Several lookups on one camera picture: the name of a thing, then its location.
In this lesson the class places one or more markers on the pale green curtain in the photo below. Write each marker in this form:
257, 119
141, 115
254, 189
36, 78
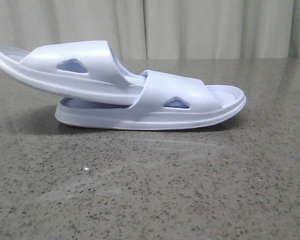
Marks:
158, 29

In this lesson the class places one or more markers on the light blue slipper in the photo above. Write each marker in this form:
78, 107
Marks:
85, 70
166, 102

